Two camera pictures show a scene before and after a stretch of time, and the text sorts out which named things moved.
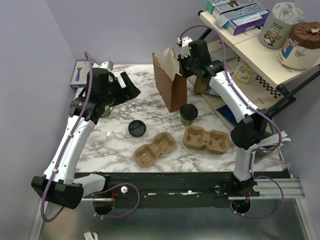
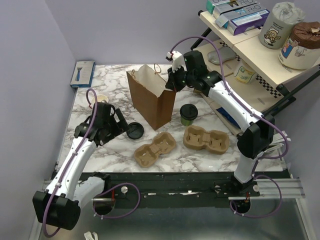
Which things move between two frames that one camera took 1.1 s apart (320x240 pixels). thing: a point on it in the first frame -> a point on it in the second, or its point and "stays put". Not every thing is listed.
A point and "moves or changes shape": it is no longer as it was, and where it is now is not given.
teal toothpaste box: [210, 3] stays put
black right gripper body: [187, 66] -> [180, 79]
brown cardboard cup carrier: [146, 155] stays put
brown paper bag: [173, 85] moves or changes shape
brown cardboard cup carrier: [216, 142] stays put
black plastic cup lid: [188, 111] stays put
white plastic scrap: [89, 236] stays put
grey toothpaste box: [227, 10] stays put
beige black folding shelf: [256, 70] stays put
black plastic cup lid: [136, 128] moves or changes shape
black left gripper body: [114, 93] -> [114, 128]
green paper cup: [188, 113] stays put
